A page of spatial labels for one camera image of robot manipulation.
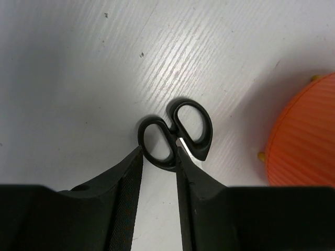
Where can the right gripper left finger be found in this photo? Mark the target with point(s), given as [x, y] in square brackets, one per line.
[99, 214]

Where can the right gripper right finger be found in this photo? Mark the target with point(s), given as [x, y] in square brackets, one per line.
[217, 217]

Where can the black handled scissors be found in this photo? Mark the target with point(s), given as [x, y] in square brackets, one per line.
[197, 150]

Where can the orange round divided container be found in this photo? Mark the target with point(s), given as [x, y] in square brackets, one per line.
[300, 148]

